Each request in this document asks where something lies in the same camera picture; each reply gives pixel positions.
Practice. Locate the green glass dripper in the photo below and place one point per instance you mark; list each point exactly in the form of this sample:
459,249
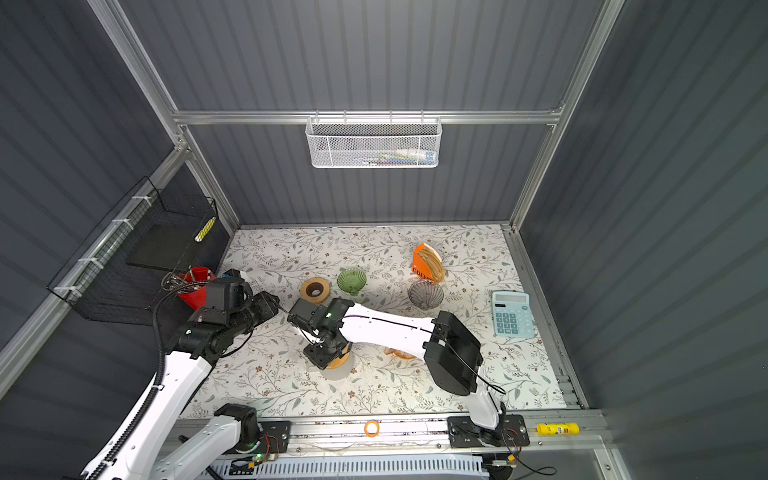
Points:
351,280

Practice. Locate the light blue calculator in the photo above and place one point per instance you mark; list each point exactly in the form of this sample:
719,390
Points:
511,314

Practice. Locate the clear grey glass dripper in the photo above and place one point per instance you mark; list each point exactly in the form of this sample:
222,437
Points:
425,294

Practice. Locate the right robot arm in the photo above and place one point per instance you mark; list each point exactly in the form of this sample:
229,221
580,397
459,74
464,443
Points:
451,352

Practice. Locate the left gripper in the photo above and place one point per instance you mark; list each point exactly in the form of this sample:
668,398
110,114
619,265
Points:
267,307

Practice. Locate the black wire wall basket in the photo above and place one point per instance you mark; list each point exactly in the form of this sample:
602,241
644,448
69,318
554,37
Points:
118,272

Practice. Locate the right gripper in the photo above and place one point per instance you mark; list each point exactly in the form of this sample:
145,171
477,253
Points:
318,359

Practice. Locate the orange glass pitcher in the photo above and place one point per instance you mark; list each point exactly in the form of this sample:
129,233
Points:
399,354

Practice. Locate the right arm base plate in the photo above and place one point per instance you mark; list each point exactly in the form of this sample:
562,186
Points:
511,431

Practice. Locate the orange coffee filter box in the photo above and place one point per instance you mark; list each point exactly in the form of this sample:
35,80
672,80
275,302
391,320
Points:
418,266

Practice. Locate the yellow highlighter in basket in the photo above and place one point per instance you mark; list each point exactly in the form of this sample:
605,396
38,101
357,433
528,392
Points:
205,229

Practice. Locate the brown paper coffee filters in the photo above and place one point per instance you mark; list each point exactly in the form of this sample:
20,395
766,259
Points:
434,264

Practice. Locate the red ribbed utensil cup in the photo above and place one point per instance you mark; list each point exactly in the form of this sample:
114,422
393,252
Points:
194,293

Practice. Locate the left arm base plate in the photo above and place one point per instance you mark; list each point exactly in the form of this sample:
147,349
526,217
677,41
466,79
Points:
274,437

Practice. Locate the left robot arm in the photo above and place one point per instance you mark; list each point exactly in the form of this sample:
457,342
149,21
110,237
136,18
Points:
133,452

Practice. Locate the white wire mesh basket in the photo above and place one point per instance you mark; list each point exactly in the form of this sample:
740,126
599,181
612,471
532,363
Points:
390,144

